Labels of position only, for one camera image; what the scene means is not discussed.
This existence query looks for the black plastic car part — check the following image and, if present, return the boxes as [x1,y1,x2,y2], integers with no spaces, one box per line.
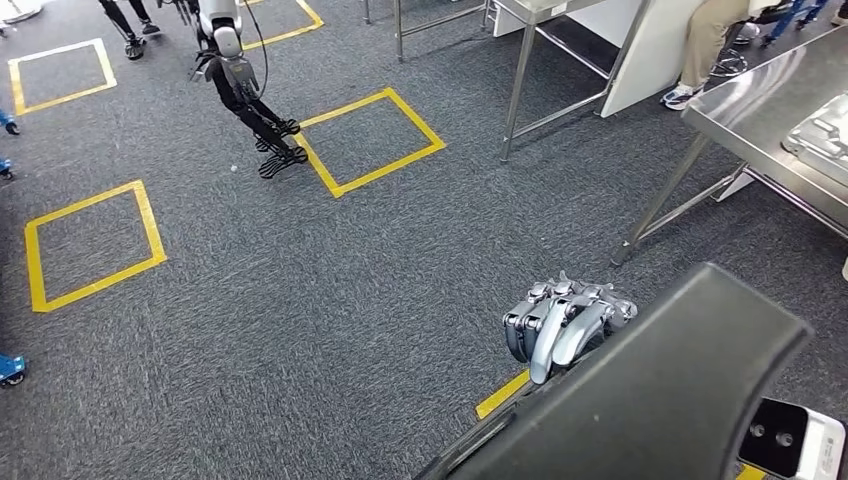
[413,262,815,480]

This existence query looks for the stainless steel table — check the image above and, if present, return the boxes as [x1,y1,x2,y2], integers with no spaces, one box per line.
[360,0,657,164]

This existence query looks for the black and white humanoid robot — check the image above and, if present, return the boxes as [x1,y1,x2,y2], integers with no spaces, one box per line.
[155,0,311,181]

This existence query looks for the black office chair base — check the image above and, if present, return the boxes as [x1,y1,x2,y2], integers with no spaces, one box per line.
[710,47,751,79]

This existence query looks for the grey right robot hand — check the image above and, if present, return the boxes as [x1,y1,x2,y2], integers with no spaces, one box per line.
[502,270,639,387]

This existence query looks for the stainless steel workbench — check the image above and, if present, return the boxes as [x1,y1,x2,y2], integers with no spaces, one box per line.
[609,26,848,270]

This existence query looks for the person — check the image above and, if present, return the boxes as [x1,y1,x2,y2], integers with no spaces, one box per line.
[661,0,783,112]
[97,0,162,62]

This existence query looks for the stamped silver metal plate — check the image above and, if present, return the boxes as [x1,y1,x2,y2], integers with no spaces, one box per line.
[781,92,848,190]

